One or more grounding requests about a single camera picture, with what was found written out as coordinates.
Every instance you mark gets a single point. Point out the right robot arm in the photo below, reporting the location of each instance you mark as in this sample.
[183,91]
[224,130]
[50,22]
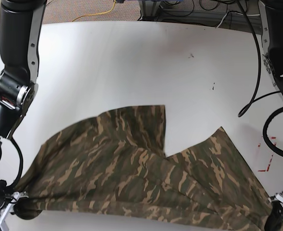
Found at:
[20,25]

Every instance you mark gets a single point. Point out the red tape marking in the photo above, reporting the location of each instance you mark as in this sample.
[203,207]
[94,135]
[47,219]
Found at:
[264,157]

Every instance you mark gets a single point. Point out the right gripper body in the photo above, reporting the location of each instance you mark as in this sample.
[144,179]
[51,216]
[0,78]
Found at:
[7,203]

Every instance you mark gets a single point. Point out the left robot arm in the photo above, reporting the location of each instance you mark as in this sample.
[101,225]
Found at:
[270,55]

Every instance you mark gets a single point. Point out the camouflage t-shirt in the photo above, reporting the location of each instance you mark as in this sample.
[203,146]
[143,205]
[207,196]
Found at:
[115,164]

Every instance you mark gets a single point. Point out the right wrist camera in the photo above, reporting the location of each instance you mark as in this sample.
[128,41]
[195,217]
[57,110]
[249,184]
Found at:
[3,226]

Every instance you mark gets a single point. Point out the grey metal stand base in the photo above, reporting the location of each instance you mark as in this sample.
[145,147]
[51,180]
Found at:
[152,10]

